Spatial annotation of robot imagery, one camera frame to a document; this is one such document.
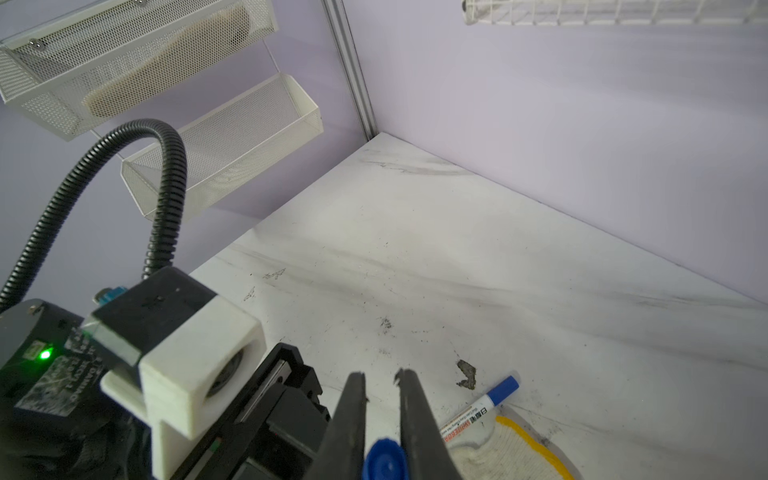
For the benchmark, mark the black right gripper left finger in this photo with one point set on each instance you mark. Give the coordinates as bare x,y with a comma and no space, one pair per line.
341,453

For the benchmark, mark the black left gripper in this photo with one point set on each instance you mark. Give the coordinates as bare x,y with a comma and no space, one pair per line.
57,424

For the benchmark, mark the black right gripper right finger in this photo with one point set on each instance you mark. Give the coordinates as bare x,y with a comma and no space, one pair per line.
426,452

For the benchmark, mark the white marker pen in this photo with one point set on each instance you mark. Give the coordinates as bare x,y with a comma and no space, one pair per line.
477,410

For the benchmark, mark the white knit glove on table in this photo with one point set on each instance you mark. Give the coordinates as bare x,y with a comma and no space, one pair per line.
508,453

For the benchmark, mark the lower white mesh shelf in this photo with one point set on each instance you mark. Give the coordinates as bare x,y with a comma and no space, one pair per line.
236,142

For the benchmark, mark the white mesh shelf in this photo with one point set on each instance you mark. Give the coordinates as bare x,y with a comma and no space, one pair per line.
236,142
47,71

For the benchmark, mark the upper white mesh shelf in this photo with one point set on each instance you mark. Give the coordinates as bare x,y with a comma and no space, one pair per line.
47,71

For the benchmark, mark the beige cloth in shelf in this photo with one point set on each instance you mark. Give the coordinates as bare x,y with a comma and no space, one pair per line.
194,48

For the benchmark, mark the white wire wall basket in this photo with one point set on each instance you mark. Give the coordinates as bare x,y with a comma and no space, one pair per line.
614,12

